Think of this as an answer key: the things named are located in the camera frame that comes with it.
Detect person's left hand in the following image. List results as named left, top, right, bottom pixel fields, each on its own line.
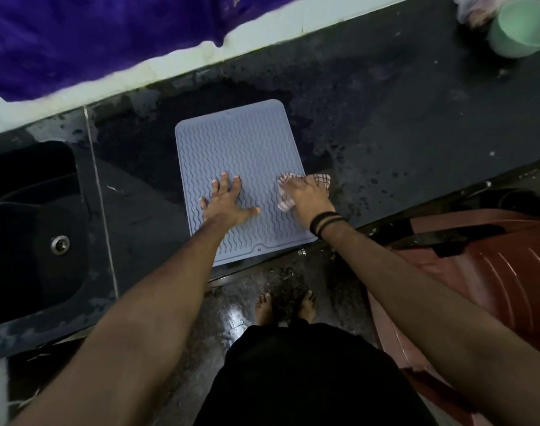
left=199, top=171, right=262, bottom=229

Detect person's right hand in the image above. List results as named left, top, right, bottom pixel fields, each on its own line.
left=279, top=173, right=337, bottom=231

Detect checkered pink cleaning cloth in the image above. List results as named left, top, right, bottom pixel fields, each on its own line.
left=276, top=172, right=332, bottom=212

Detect grey ribbed silicone mat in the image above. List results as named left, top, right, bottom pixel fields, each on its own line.
left=174, top=99, right=320, bottom=267

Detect person's left forearm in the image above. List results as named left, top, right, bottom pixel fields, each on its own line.
left=12, top=221, right=233, bottom=426

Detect person's right forearm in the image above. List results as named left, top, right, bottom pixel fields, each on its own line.
left=323, top=219, right=540, bottom=426

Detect person's right foot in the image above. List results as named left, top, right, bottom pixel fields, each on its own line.
left=296, top=290, right=318, bottom=324

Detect person's foot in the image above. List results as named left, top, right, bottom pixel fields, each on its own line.
left=255, top=291, right=275, bottom=327
left=296, top=290, right=318, bottom=324

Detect person's left foot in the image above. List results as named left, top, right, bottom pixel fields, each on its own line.
left=255, top=291, right=275, bottom=327

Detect person's black trousers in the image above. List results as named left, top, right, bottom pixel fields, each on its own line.
left=193, top=318, right=439, bottom=426

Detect black thread wristband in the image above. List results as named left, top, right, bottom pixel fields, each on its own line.
left=308, top=211, right=349, bottom=239

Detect black sink basin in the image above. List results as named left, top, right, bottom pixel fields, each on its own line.
left=0, top=140, right=93, bottom=329

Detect purple hanging cloth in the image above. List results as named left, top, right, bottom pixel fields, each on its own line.
left=0, top=0, right=306, bottom=102

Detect red plastic chair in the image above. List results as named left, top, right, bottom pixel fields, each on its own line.
left=367, top=208, right=540, bottom=426

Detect clear plastic bag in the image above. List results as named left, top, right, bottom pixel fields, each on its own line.
left=454, top=0, right=512, bottom=31

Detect pale green container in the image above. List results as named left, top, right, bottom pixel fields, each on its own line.
left=487, top=0, right=540, bottom=59

